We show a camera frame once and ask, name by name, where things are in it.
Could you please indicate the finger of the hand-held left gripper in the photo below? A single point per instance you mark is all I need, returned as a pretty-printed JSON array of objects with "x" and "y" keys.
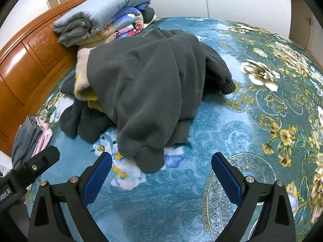
[{"x": 37, "y": 163}]

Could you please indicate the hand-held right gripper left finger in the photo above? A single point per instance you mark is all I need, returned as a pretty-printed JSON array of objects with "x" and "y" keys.
[{"x": 97, "y": 179}]

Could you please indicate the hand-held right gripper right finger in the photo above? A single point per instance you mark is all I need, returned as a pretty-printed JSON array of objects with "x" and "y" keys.
[{"x": 227, "y": 179}]

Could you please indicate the dark grey sweatpants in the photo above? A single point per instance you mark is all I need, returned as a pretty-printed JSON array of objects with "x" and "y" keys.
[{"x": 141, "y": 85}]

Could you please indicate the folded grey garment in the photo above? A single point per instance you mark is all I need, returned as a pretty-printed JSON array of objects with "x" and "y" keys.
[{"x": 25, "y": 141}]

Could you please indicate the teal floral blanket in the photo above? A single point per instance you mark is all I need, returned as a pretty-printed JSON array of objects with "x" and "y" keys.
[{"x": 252, "y": 131}]

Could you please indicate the wooden headboard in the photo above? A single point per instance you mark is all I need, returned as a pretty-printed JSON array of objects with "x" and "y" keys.
[{"x": 25, "y": 63}]

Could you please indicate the cream quilt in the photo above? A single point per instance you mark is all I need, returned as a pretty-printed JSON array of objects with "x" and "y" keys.
[{"x": 101, "y": 39}]

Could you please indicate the floral printed quilt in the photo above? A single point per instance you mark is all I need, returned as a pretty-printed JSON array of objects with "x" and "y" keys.
[{"x": 126, "y": 21}]

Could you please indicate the dark pillow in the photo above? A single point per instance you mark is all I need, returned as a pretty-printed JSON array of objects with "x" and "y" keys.
[{"x": 149, "y": 13}]

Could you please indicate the beige door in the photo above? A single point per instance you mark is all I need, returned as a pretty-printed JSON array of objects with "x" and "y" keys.
[{"x": 301, "y": 17}]

